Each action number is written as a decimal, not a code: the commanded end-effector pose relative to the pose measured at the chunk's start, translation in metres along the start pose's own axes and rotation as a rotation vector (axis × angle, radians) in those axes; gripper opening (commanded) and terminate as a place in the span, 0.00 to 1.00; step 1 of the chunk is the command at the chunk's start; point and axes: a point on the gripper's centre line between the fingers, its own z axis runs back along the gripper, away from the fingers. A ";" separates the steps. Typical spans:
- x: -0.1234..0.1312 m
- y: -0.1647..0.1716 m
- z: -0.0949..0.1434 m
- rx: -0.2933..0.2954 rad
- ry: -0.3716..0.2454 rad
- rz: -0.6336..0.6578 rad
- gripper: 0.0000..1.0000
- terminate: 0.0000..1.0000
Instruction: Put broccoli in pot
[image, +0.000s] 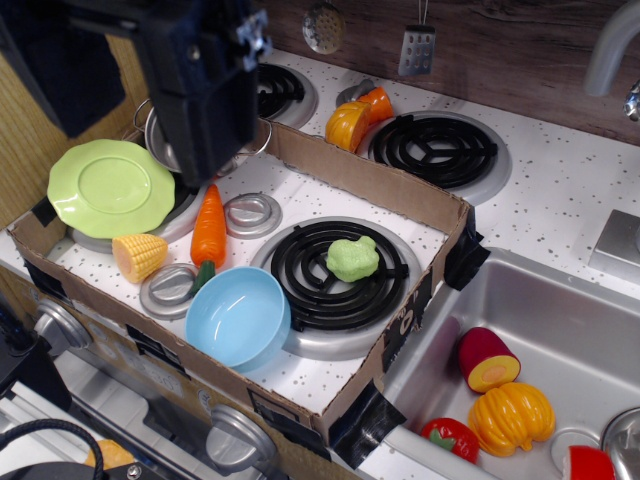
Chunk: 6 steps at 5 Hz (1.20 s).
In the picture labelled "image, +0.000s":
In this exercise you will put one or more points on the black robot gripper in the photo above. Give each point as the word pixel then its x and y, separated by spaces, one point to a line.
pixel 200 62

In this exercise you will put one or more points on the green toy broccoli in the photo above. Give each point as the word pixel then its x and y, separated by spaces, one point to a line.
pixel 352 260

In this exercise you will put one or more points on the silver metal pot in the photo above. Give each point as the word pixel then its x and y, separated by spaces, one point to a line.
pixel 145 121

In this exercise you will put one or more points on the back left black burner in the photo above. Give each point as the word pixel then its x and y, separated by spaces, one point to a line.
pixel 277 87

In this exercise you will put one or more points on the black burner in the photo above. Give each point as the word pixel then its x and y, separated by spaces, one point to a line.
pixel 444 151
pixel 277 87
pixel 321 300

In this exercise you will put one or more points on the silver slotted spoon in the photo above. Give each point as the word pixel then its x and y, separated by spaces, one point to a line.
pixel 323 27

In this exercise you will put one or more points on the silver knob behind pumpkin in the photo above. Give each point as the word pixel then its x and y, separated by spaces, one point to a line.
pixel 353 93

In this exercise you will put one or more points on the yellow pumpkin half on stove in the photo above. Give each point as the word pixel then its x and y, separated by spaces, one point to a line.
pixel 348 124

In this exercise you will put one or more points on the light green plastic plate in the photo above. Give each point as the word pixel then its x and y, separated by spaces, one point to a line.
pixel 110 188

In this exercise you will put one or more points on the silver stove knob upper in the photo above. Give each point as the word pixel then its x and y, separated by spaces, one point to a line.
pixel 252 215

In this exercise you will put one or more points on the silver stove knob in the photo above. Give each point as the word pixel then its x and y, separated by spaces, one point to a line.
pixel 252 215
pixel 166 294

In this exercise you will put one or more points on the orange toy carrot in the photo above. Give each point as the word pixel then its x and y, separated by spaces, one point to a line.
pixel 209 240

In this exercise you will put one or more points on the orange toy cup piece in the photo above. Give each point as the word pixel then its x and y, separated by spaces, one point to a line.
pixel 381 107

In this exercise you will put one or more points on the yellow toy corn half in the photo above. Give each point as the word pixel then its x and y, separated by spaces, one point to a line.
pixel 138 256

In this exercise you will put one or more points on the silver slotted spatula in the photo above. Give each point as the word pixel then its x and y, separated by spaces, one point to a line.
pixel 418 45

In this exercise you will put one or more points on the silver stove knob lower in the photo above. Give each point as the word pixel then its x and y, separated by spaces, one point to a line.
pixel 166 294

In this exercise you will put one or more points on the light blue plastic bowl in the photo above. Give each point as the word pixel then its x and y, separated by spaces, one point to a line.
pixel 240 318

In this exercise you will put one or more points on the back right black burner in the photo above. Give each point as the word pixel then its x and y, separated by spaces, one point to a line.
pixel 444 151

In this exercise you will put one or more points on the cardboard fence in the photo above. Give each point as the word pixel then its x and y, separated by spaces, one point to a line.
pixel 302 403

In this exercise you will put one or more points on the front right black burner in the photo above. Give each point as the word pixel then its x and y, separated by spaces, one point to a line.
pixel 321 300

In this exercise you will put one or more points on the silver oven dial left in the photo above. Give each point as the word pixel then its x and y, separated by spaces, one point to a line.
pixel 60 329

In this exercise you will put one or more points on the silver oven dial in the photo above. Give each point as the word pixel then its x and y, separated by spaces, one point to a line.
pixel 60 329
pixel 235 443

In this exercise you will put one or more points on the silver oven dial right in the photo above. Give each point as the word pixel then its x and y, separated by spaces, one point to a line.
pixel 235 443

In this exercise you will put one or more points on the orange toy on floor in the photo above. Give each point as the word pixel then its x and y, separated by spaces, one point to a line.
pixel 114 455

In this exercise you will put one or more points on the red sweet potato half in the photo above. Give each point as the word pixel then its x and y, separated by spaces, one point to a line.
pixel 485 361

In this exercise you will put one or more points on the silver faucet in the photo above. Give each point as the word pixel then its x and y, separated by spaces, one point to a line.
pixel 607 55

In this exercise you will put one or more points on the red toy strawberry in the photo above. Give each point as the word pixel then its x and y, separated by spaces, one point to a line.
pixel 453 436

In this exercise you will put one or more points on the silver sink basin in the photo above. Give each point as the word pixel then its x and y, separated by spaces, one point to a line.
pixel 577 342

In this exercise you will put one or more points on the yellow pumpkin half in sink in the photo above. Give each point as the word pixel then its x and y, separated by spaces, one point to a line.
pixel 510 417

